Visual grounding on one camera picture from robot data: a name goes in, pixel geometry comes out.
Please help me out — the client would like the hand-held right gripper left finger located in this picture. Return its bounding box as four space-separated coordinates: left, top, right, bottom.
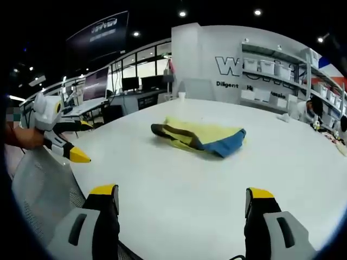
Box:
45 184 120 260

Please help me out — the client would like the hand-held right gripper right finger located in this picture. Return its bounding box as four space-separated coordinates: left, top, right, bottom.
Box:
243 186 318 260

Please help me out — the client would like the yellow and blue garment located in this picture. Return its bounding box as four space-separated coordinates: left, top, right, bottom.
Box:
150 115 248 159

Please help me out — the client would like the person's left hand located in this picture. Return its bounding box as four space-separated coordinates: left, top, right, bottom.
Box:
5 126 46 150

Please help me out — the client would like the white office desk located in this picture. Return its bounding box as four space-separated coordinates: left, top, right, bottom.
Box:
61 96 110 121

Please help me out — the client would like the large display screen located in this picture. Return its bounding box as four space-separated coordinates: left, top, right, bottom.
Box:
82 67 110 102

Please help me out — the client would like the grey mesh office chair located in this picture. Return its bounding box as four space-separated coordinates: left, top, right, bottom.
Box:
10 147 88 246

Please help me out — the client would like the black computer monitor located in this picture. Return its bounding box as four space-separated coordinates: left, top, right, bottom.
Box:
121 76 140 93
140 75 165 92

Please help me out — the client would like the dark hanging sign board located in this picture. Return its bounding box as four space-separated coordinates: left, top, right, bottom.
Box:
66 10 130 64

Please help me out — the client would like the clutter of small items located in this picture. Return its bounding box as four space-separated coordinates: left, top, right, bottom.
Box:
311 120 347 157

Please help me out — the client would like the small white object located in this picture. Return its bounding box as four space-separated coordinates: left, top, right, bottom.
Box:
275 112 292 123

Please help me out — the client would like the grey metal shelving rack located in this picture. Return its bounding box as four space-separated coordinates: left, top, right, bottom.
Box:
240 40 347 132

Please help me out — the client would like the row of white storage boxes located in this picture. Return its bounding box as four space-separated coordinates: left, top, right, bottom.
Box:
242 48 347 128

